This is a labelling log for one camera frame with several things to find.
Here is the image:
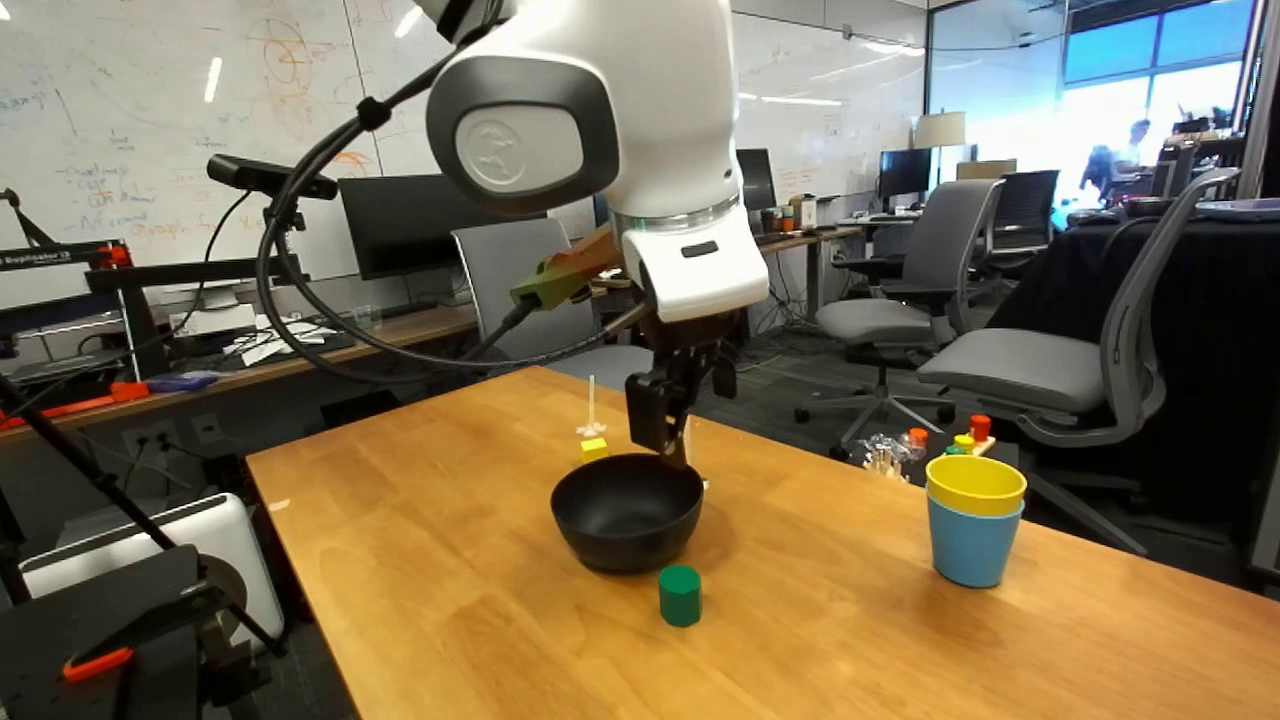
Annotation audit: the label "colourful wooden stacking toy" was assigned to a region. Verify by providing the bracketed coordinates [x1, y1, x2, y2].
[949, 411, 994, 456]

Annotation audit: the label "black computer monitor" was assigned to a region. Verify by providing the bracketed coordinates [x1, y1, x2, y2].
[340, 174, 508, 281]

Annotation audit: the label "black bowl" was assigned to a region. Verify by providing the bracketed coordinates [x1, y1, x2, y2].
[551, 453, 702, 574]

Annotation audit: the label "grey office chair near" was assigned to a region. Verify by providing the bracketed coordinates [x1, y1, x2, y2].
[916, 169, 1245, 561]

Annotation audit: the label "yellow cube block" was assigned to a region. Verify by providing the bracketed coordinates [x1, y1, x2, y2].
[580, 434, 607, 456]

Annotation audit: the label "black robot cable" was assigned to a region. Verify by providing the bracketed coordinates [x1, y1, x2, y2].
[251, 52, 655, 377]

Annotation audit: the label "grey office chair far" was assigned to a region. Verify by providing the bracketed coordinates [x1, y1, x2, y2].
[817, 179, 1001, 448]

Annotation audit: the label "yellow and blue stacked cups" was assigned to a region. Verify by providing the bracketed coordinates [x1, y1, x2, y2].
[923, 456, 1029, 586]

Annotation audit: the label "green cylinder block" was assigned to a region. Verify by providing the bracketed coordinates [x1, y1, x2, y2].
[655, 564, 702, 629]

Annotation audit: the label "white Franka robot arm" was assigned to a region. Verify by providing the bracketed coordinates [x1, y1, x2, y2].
[415, 0, 768, 459]

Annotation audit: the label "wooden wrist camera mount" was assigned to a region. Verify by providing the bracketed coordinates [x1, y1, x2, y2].
[511, 229, 624, 309]

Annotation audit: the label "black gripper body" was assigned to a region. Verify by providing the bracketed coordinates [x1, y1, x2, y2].
[644, 312, 748, 399]

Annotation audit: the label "grey office chair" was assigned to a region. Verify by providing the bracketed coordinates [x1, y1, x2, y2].
[916, 169, 1245, 561]
[817, 179, 1001, 448]

